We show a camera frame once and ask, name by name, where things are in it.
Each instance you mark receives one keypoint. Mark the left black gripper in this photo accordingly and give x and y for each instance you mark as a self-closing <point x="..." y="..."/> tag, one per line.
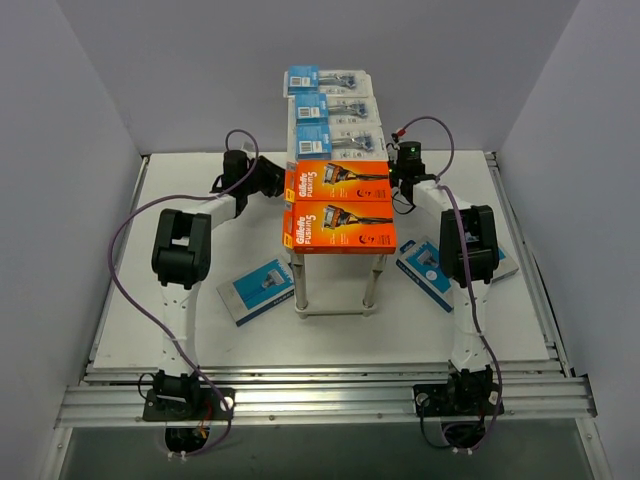
<point x="273" y="175"/>

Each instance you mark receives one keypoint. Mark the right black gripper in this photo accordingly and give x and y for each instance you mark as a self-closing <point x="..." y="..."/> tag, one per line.
<point x="400" y="187"/>

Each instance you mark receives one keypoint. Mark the orange Fusion5 razor box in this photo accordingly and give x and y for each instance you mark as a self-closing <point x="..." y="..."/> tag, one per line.
<point x="334" y="180"/>
<point x="339" y="227"/>

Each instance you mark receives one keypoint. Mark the clear blue-card razor blister pack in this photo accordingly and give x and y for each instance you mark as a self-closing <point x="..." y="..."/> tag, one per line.
<point x="342" y="142"/>

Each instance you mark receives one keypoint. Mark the Gillette SkinGuard blister pack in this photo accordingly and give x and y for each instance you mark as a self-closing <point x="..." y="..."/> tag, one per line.
<point x="321" y="109"/>

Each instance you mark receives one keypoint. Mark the blue harry's box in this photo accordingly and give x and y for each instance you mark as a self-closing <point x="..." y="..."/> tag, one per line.
<point x="507" y="266"/>
<point x="258" y="290"/>
<point x="419" y="261"/>

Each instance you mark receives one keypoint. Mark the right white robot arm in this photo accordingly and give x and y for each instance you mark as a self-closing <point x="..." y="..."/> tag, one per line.
<point x="468" y="257"/>

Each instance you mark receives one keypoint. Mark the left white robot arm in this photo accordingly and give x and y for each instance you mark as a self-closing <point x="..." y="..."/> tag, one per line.
<point x="181" y="260"/>

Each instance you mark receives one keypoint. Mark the white two-tier shelf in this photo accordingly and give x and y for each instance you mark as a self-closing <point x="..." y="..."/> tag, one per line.
<point x="336" y="284"/>

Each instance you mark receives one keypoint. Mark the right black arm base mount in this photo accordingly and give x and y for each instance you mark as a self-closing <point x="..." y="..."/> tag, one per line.
<point x="441" y="400"/>

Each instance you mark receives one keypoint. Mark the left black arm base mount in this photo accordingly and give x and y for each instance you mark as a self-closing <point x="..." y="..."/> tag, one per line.
<point x="207" y="406"/>

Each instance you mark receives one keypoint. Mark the aluminium mounting rail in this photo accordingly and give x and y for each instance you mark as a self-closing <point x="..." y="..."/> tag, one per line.
<point x="376" y="394"/>

